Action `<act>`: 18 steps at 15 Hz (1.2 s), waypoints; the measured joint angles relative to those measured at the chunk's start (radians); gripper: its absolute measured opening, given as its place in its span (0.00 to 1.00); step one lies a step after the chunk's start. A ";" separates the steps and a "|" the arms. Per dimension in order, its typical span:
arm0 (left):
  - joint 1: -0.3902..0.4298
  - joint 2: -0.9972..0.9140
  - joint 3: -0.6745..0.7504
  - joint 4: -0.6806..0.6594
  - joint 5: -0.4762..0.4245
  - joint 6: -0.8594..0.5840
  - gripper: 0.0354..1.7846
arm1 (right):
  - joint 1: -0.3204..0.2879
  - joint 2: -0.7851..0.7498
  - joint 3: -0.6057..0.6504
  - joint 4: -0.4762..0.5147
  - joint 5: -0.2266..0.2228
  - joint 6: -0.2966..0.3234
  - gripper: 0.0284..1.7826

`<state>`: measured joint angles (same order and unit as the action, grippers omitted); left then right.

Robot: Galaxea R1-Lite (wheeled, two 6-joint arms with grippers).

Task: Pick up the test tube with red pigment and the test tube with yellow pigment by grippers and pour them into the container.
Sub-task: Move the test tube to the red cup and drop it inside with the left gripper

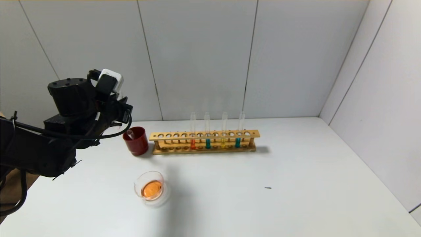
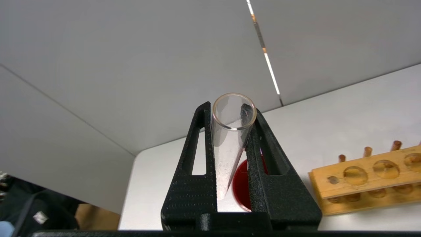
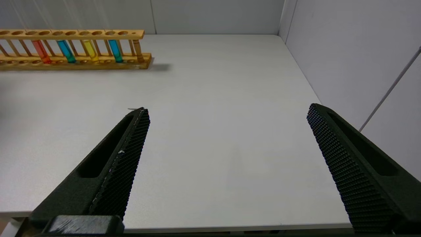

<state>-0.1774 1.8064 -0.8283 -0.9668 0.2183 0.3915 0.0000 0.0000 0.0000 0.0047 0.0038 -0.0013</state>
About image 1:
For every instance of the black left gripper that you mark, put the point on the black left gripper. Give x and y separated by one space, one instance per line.
115 110

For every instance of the yellow pigment glass test tube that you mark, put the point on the yellow pigment glass test tube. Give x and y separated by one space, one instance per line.
130 134
223 143

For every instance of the red pigment glass test tube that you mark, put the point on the red pigment glass test tube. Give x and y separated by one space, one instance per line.
193 144

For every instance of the wooden test tube rack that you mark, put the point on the wooden test tube rack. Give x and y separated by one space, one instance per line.
204 134

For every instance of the teal pigment glass test tube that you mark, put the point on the teal pigment glass test tube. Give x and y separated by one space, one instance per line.
208 144
237 143

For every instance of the dark red cup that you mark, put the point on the dark red cup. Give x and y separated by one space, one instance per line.
138 146

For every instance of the clear glass beaker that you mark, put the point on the clear glass beaker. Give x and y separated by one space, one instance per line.
151 190

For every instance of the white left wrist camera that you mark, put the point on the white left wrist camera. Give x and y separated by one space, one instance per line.
110 77

